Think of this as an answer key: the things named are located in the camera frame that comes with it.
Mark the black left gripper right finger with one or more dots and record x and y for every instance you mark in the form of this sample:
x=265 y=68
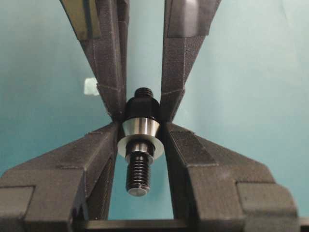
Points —
x=218 y=190

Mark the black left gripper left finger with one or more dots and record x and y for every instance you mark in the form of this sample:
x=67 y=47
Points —
x=49 y=192

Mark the teal table mat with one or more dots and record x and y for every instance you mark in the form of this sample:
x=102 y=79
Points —
x=248 y=89

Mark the silver conical washer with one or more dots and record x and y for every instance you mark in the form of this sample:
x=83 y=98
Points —
x=141 y=128

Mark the black threaded steel shaft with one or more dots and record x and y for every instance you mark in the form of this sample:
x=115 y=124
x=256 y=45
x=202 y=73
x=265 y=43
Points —
x=138 y=152

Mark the small white tape piece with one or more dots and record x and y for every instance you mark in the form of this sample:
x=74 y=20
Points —
x=90 y=87

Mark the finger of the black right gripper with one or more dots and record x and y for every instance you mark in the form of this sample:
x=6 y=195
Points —
x=101 y=26
x=186 y=24

